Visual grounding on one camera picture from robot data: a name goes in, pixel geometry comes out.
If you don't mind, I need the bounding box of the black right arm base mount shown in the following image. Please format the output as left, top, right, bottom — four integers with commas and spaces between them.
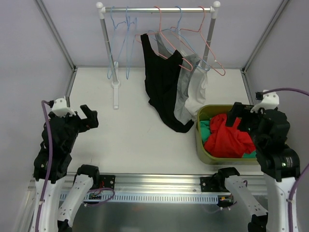
199, 176, 227, 192

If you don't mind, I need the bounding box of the aluminium corner frame post left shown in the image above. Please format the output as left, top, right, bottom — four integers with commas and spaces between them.
34, 0, 76, 71

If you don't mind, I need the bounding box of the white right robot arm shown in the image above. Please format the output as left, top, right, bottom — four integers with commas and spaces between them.
215, 102, 305, 232

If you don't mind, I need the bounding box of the white slotted cable duct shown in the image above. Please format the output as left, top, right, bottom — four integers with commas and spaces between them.
60, 191, 219, 204

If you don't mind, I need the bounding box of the blue hanger under grey top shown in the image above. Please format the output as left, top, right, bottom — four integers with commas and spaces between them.
147, 6, 211, 73

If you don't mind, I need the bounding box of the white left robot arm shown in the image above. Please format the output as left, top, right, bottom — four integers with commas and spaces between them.
30, 101, 100, 232

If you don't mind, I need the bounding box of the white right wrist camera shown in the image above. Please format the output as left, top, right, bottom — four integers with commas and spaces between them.
250, 90, 280, 114

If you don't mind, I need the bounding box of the grey tank top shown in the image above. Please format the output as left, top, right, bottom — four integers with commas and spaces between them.
154, 32, 202, 125

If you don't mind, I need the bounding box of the black tank top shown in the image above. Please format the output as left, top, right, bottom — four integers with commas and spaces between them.
140, 34, 194, 133

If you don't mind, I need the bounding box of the pink hanger under white top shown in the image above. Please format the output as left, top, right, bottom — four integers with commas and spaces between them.
170, 0, 226, 76

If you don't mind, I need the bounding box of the red tank top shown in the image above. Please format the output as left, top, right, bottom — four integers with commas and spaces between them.
203, 114, 257, 159

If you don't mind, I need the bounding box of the silver clothes rack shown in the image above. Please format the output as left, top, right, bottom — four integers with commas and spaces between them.
96, 2, 210, 109

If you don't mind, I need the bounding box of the aluminium corner frame post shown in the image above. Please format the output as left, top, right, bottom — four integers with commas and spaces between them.
34, 0, 76, 71
241, 0, 292, 74

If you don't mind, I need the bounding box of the pink hanger under black top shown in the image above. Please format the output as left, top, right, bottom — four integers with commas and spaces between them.
134, 6, 196, 72

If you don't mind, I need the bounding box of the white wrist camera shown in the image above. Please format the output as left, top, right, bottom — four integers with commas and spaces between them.
250, 90, 280, 114
48, 96, 76, 117

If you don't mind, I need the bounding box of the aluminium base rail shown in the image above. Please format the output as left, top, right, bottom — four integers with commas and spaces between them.
28, 170, 268, 193

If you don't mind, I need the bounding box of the green tank top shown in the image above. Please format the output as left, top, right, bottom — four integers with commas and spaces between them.
199, 119, 258, 160

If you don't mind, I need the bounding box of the olive green plastic basket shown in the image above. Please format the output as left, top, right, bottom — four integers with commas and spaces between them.
195, 105, 258, 165

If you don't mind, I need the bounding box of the white tank top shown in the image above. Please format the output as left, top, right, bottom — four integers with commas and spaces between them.
185, 71, 208, 119

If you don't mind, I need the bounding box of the aluminium corner frame post right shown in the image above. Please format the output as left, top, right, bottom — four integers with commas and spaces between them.
241, 0, 292, 74

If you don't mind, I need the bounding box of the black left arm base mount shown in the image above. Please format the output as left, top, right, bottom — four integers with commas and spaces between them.
98, 174, 116, 189

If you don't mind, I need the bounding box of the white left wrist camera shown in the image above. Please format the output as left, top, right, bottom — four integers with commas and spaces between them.
48, 96, 76, 117

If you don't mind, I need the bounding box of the light blue hanger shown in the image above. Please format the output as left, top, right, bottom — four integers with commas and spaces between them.
107, 6, 127, 80

